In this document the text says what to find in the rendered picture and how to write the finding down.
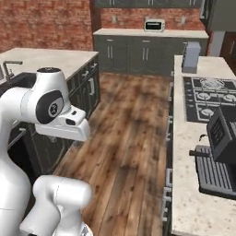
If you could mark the grey wall outlet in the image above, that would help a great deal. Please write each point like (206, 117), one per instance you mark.
(183, 20)
(114, 19)

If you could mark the white toaster oven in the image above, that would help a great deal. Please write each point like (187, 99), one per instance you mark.
(154, 25)

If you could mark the grey sink tap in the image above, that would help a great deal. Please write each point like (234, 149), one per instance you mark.
(7, 70)

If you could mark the black gas hob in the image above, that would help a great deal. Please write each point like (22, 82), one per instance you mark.
(196, 101)

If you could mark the black sink basin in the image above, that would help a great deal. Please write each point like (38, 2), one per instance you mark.
(18, 81)

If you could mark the black coffee machine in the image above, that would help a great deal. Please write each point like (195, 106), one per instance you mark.
(221, 153)

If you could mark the grey box appliance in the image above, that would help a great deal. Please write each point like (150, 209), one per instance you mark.
(191, 58)

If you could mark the dark grey wall cupboards run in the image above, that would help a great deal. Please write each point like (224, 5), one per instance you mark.
(147, 3)

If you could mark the dark island cupboards run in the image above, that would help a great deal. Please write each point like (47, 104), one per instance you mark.
(89, 101)

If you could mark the dark grey base cupboards run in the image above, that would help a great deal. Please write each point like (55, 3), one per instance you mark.
(135, 53)

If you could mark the dark wooden door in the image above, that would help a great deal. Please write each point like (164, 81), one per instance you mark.
(229, 50)

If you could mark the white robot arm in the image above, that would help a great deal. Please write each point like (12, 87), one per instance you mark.
(12, 184)

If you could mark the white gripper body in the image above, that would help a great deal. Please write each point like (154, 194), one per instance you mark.
(69, 131)

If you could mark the dark counter cupboards run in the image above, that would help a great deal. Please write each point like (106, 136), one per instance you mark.
(168, 153)

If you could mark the dark glossy dishwasher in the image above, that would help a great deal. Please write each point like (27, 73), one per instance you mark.
(46, 153)

